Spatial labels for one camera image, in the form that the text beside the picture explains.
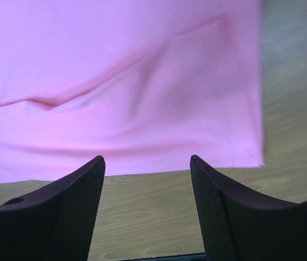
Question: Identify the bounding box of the pink t shirt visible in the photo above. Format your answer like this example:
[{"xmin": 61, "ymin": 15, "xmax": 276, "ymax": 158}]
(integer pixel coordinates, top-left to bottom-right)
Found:
[{"xmin": 0, "ymin": 1, "xmax": 264, "ymax": 183}]

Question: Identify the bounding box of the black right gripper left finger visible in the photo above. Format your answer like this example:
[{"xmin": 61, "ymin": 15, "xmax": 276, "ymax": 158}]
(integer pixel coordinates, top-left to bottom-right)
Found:
[{"xmin": 0, "ymin": 156, "xmax": 105, "ymax": 260}]

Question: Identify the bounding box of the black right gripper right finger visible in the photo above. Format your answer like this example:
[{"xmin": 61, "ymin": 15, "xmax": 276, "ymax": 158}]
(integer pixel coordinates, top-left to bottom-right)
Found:
[{"xmin": 190, "ymin": 155, "xmax": 307, "ymax": 260}]

